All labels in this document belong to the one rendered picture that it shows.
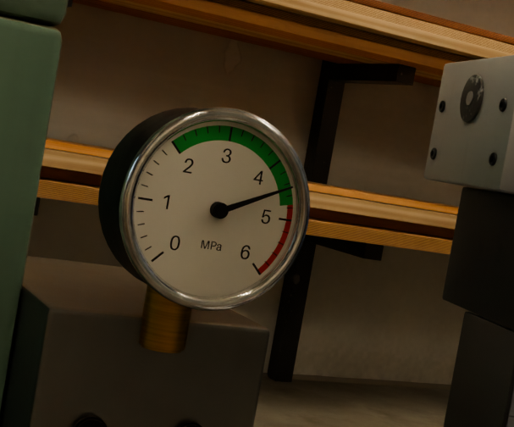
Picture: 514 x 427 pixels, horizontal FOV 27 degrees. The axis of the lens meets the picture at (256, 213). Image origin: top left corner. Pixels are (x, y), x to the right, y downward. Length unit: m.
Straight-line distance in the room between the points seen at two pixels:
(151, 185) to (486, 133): 0.44
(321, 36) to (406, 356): 1.33
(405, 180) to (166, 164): 3.24
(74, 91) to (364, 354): 1.31
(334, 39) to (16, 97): 2.44
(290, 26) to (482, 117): 2.00
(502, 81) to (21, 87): 0.42
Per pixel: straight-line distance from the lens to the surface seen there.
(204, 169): 0.32
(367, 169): 3.46
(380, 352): 3.61
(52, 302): 0.35
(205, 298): 0.33
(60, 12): 0.37
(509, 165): 0.70
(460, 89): 0.79
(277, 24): 2.70
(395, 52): 2.89
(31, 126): 0.37
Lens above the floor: 0.68
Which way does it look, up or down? 3 degrees down
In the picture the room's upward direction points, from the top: 10 degrees clockwise
